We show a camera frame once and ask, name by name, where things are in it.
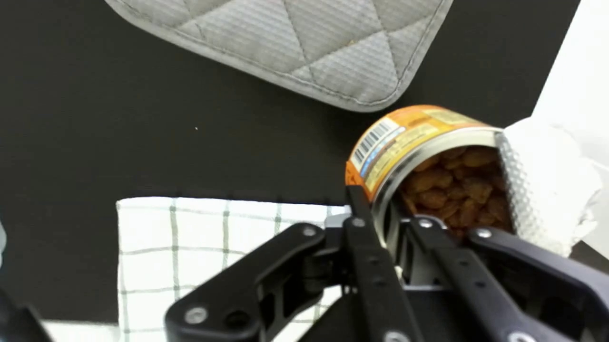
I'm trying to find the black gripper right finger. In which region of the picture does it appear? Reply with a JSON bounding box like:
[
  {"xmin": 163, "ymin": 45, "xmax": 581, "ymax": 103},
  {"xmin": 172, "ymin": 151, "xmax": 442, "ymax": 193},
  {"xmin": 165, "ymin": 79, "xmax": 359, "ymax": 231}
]
[{"xmin": 402, "ymin": 216, "xmax": 609, "ymax": 342}]

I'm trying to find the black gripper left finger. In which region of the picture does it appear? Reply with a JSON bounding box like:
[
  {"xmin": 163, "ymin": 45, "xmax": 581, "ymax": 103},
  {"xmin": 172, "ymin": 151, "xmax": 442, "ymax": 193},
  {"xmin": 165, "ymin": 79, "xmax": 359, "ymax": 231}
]
[{"xmin": 165, "ymin": 187, "xmax": 425, "ymax": 342}]

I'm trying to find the orange label tin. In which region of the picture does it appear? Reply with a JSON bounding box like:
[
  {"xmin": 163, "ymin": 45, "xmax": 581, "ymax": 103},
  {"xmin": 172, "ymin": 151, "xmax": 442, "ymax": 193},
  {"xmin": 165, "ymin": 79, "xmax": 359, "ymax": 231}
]
[{"xmin": 343, "ymin": 103, "xmax": 606, "ymax": 259}]

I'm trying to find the white checked dish towel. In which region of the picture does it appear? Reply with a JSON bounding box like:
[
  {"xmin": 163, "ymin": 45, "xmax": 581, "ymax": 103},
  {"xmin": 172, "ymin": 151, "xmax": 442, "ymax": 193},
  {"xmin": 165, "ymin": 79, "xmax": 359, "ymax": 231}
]
[{"xmin": 115, "ymin": 197, "xmax": 355, "ymax": 342}]

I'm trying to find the black rectangular table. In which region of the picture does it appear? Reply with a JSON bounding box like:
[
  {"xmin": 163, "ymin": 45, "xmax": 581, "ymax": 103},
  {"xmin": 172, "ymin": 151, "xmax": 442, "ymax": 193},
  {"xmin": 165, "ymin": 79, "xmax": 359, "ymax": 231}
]
[{"xmin": 0, "ymin": 0, "xmax": 583, "ymax": 326}]

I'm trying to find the grey quilted pot holder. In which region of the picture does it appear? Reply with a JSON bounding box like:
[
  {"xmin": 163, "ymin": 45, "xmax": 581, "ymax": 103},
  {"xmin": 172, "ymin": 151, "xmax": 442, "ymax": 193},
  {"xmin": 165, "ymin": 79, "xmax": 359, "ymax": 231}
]
[{"xmin": 104, "ymin": 0, "xmax": 456, "ymax": 115}]

